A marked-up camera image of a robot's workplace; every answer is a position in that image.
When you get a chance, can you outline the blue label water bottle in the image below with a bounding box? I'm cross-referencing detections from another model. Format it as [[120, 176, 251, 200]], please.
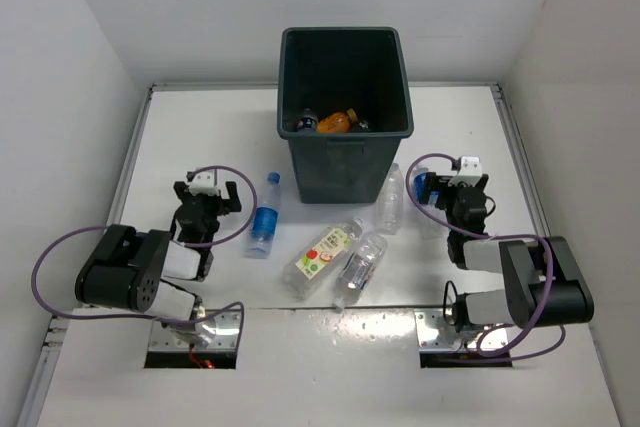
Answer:
[[245, 172, 281, 259]]

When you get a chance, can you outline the clear ribbed bottle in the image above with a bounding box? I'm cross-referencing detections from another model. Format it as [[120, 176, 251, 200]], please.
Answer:
[[374, 163, 404, 235]]

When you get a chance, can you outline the apple label clear bottle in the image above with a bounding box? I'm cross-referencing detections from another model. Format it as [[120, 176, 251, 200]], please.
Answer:
[[282, 217, 364, 300]]

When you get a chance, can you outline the clear bottle red blue label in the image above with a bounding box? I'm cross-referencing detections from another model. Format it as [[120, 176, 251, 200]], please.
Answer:
[[332, 232, 388, 311]]

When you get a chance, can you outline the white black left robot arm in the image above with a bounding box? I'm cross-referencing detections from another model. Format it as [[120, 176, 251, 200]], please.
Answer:
[[75, 173, 242, 348]]

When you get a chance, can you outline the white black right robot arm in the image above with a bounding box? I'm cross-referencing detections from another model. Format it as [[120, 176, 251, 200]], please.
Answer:
[[414, 172, 595, 331]]

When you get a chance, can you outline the dark bottle in bin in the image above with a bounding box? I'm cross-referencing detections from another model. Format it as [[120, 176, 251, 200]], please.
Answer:
[[349, 119, 371, 133]]

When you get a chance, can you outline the dark green plastic bin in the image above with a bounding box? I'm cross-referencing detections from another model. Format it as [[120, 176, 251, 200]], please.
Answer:
[[277, 27, 414, 204]]

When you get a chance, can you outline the orange juice bottle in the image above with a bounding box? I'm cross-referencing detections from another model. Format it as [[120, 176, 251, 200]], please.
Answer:
[[316, 109, 359, 134]]

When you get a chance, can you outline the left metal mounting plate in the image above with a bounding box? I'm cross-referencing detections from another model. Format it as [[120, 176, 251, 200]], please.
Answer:
[[148, 310, 242, 353]]

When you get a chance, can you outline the metal mounting plate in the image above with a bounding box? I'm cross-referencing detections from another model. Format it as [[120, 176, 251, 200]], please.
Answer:
[[148, 310, 242, 353], [414, 308, 491, 354]]

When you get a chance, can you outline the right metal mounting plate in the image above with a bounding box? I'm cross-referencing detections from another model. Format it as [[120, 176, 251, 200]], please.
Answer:
[[414, 308, 491, 354]]

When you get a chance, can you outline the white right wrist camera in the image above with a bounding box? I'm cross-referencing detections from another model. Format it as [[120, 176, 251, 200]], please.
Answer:
[[448, 156, 483, 187]]

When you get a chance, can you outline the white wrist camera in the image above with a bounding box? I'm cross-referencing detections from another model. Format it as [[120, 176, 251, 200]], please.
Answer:
[[448, 156, 483, 187], [187, 172, 219, 196]]

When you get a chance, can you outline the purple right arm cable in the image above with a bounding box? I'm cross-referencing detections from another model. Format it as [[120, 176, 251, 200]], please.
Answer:
[[405, 153, 567, 359]]

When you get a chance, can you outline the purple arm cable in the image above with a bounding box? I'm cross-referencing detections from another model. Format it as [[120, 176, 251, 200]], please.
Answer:
[[405, 153, 567, 359], [31, 164, 259, 326]]

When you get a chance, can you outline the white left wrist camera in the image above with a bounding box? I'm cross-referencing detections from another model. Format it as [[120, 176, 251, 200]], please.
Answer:
[[187, 172, 219, 196]]

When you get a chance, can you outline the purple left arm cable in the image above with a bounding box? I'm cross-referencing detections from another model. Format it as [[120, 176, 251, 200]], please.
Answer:
[[31, 164, 259, 326]]

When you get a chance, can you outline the black thin cable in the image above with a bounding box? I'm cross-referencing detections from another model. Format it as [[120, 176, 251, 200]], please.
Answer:
[[443, 281, 462, 328]]

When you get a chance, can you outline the back aluminium frame rail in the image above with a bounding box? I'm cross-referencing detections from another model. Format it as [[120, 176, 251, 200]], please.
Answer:
[[150, 81, 500, 92]]

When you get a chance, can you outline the aluminium frame rail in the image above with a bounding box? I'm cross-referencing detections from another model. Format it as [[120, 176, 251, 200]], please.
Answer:
[[150, 81, 500, 92], [491, 83, 629, 426], [16, 84, 155, 426]]

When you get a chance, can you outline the right aluminium frame rail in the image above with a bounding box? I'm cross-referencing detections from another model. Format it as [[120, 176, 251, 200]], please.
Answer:
[[491, 83, 629, 426]]

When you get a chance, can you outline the left aluminium frame rail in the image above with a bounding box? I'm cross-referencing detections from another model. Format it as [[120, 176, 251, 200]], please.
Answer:
[[16, 84, 155, 426]]

